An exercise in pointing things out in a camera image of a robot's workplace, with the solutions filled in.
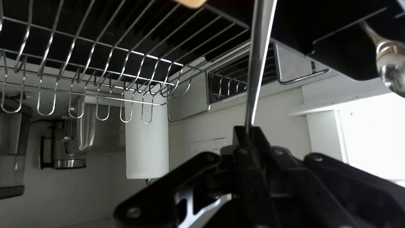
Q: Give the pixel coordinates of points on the silver metal fork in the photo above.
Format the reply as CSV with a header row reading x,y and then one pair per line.
x,y
259,64

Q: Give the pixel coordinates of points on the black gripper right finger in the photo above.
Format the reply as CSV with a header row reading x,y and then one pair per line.
x,y
336,191

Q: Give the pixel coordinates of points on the white cylinder roll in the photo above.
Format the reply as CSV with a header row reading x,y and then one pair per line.
x,y
146,140

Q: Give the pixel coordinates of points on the metal countertop appliance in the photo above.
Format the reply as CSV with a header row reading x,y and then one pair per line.
x,y
69,144

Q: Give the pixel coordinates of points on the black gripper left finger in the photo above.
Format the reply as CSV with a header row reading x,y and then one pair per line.
x,y
202,178

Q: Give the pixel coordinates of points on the dark boxy appliance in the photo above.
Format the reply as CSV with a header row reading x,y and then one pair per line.
x,y
12,153

